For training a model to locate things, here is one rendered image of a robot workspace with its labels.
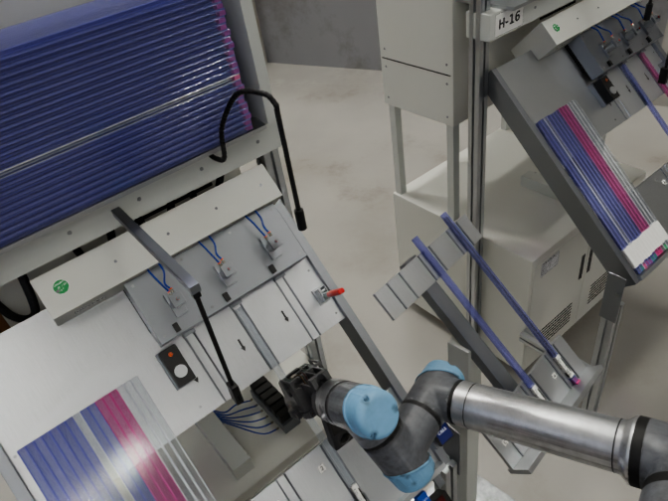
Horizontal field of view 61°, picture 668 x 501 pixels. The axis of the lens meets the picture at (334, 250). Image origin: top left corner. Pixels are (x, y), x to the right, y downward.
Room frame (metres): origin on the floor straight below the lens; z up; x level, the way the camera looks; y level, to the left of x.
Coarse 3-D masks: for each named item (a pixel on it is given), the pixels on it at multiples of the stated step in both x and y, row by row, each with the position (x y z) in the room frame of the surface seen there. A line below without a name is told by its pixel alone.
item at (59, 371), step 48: (288, 288) 0.91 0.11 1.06; (0, 336) 0.76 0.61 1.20; (48, 336) 0.77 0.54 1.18; (96, 336) 0.78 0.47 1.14; (144, 336) 0.79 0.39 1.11; (192, 336) 0.81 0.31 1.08; (240, 336) 0.82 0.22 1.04; (288, 336) 0.83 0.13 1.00; (0, 384) 0.70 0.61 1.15; (48, 384) 0.70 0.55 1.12; (96, 384) 0.71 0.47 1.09; (144, 384) 0.72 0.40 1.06; (192, 384) 0.73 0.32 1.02; (240, 384) 0.74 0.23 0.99; (0, 432) 0.63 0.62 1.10
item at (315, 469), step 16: (320, 448) 0.66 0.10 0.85; (352, 448) 0.66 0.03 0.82; (304, 464) 0.63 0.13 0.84; (320, 464) 0.63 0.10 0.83; (352, 464) 0.64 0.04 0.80; (368, 464) 0.64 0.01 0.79; (288, 480) 0.60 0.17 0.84; (304, 480) 0.61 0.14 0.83; (320, 480) 0.61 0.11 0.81; (336, 480) 0.61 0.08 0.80; (368, 480) 0.62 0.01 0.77; (384, 480) 0.62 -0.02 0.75; (256, 496) 0.58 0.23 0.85; (272, 496) 0.58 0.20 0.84; (288, 496) 0.58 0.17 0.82; (304, 496) 0.58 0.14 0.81; (320, 496) 0.59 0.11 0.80; (336, 496) 0.59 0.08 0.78; (352, 496) 0.59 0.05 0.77; (368, 496) 0.59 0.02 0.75; (384, 496) 0.59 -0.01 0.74; (400, 496) 0.60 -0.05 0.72
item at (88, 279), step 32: (224, 192) 0.99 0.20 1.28; (256, 192) 1.00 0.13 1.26; (160, 224) 0.91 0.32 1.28; (192, 224) 0.92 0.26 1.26; (224, 224) 0.93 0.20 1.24; (96, 256) 0.84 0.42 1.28; (128, 256) 0.85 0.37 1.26; (64, 288) 0.79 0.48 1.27; (96, 288) 0.79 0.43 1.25; (64, 320) 0.78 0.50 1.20
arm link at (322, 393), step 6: (336, 378) 0.62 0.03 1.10; (324, 384) 0.61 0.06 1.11; (330, 384) 0.60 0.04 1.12; (318, 390) 0.60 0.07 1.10; (324, 390) 0.59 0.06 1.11; (318, 396) 0.59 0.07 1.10; (324, 396) 0.58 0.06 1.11; (318, 402) 0.58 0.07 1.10; (324, 402) 0.57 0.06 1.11; (318, 408) 0.58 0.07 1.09; (324, 408) 0.56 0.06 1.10; (318, 414) 0.58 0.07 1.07; (324, 414) 0.56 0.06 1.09
